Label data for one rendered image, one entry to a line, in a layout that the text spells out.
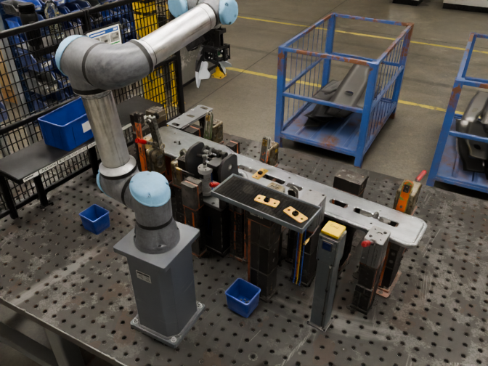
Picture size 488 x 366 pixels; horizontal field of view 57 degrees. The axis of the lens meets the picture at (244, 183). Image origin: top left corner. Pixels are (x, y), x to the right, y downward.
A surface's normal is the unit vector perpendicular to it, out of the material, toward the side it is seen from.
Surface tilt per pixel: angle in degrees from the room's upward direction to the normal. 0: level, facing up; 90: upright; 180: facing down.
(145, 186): 8
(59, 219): 0
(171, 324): 90
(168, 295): 90
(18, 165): 0
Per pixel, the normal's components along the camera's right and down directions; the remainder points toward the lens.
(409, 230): 0.00, -0.82
